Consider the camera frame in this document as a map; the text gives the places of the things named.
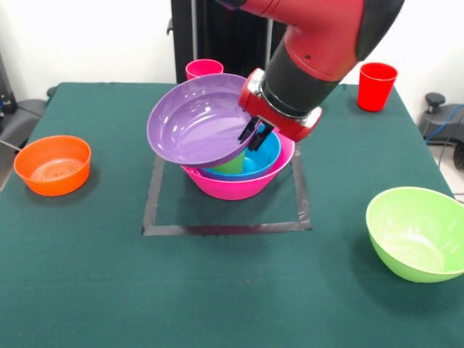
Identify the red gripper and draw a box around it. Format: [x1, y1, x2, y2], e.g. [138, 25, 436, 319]
[237, 67, 323, 152]

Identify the purple bowl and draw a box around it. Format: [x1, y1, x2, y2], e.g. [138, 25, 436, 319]
[146, 73, 255, 166]

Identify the large blue bowl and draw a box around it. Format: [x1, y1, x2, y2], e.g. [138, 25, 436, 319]
[197, 130, 283, 182]

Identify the large green bowl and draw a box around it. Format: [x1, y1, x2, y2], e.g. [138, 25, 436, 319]
[365, 186, 464, 284]

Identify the pink cup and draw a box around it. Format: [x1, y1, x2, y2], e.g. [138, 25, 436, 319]
[185, 59, 225, 81]

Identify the red cup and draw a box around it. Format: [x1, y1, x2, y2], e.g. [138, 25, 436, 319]
[357, 62, 399, 112]

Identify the large pink bowl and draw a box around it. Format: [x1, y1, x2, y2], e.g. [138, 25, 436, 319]
[180, 130, 297, 202]

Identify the dark green table cloth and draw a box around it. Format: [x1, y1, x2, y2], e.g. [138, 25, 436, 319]
[0, 82, 464, 348]

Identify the orange ribbed bowl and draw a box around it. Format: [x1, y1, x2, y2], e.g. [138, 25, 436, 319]
[13, 135, 92, 197]

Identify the black floor device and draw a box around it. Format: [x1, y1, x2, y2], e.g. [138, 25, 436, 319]
[0, 86, 50, 146]
[418, 92, 464, 146]

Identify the green cup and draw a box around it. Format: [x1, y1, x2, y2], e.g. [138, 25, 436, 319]
[210, 149, 248, 174]

